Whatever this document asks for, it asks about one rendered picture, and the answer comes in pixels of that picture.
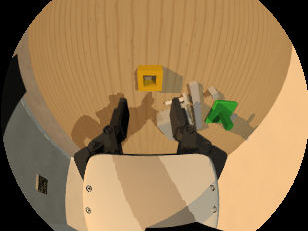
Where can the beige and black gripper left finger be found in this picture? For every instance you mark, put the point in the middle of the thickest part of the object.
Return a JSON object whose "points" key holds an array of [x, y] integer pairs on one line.
{"points": [[107, 142]]}

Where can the orange block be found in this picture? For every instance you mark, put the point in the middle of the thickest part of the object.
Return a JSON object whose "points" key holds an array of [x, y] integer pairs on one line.
{"points": [[150, 85]]}

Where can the tan rectangular block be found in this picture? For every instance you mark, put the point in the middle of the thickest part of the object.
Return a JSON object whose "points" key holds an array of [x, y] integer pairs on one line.
{"points": [[164, 123], [213, 93]]}

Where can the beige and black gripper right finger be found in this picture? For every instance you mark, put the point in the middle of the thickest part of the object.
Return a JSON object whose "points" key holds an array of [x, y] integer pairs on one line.
{"points": [[188, 138]]}

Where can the green square peg on flat base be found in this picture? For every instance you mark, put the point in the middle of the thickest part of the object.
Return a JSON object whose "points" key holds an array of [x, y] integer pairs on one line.
{"points": [[221, 112]]}

